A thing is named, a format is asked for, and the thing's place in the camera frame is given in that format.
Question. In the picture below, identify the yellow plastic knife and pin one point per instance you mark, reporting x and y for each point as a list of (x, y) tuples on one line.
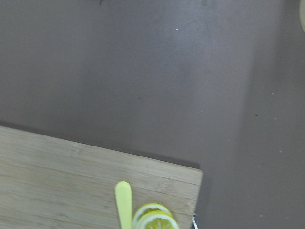
[(123, 196)]

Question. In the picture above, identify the light green bowl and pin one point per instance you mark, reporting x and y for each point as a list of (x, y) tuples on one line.
[(302, 14)]

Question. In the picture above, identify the wooden cutting board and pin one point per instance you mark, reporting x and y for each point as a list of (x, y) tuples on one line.
[(51, 183)]

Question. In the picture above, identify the metal board handle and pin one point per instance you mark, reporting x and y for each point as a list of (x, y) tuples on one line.
[(194, 223)]

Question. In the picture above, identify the lemon slice stack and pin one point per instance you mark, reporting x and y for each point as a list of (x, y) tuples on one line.
[(157, 220), (148, 208)]

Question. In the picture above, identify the lemon slice bottom stack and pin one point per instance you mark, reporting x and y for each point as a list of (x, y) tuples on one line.
[(148, 208)]

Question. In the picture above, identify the lemon slice top stack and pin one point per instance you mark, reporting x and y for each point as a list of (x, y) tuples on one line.
[(157, 220)]

